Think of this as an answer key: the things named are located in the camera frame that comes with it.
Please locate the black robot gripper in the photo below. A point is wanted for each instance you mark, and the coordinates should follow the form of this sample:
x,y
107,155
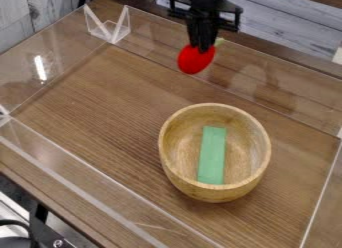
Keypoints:
x,y
224,16

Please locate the red plush strawberry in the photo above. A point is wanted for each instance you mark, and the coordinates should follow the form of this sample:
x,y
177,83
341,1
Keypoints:
x,y
193,61

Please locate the oval wooden bowl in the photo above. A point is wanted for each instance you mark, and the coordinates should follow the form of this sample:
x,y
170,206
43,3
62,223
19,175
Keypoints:
x,y
248,151

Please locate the clear acrylic tray walls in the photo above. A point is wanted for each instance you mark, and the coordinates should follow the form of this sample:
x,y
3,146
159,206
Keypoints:
x,y
154,159

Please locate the green rectangular block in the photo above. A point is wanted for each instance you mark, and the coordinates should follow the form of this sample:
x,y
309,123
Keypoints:
x,y
213,156

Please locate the clear acrylic corner bracket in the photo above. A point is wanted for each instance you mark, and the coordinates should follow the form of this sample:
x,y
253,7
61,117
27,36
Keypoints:
x,y
109,30

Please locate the black table leg bracket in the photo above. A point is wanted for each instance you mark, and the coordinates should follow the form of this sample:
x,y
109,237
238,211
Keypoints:
x,y
46,236

